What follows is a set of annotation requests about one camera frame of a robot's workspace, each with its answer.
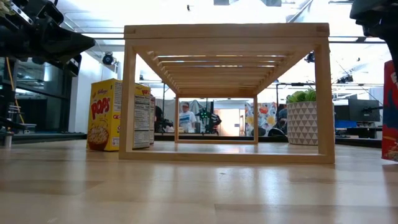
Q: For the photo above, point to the purple Raisin Bran cereal box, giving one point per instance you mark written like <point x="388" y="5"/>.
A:
<point x="152" y="124"/>

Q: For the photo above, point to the blue box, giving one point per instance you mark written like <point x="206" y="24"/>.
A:
<point x="345" y="124"/>

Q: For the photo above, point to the black computer monitor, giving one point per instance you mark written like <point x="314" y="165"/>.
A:
<point x="363" y="110"/>
<point x="341" y="112"/>

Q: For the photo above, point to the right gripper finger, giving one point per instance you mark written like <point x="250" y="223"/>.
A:
<point x="395" y="53"/>

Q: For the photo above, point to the black metal table frame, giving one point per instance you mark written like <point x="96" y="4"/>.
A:
<point x="46" y="137"/>

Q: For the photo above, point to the black ceiling spotlight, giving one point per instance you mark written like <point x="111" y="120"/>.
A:
<point x="108" y="59"/>
<point x="309" y="58"/>

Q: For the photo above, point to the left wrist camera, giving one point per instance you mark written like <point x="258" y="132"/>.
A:
<point x="46" y="12"/>

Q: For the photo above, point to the grey hanging cloth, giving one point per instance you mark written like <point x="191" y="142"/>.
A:
<point x="200" y="104"/>

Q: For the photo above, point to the floral patterned cloth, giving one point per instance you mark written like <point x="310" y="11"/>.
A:
<point x="264" y="118"/>

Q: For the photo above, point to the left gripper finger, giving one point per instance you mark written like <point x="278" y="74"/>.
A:
<point x="68" y="45"/>
<point x="74" y="63"/>

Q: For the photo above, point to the black framed glass partition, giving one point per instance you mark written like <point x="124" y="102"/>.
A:
<point x="46" y="102"/>

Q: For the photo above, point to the light wooden slatted shelf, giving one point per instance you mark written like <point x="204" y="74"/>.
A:
<point x="224" y="31"/>

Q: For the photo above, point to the red cereal box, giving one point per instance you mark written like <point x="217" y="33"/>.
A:
<point x="390" y="118"/>

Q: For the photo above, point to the white cabinet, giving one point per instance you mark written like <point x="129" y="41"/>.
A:
<point x="376" y="96"/>

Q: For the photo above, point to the black background robot arm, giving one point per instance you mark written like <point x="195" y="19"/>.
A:
<point x="168" y="123"/>
<point x="214" y="119"/>

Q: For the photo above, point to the succulent in patterned white pot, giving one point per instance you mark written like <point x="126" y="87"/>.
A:
<point x="300" y="124"/>

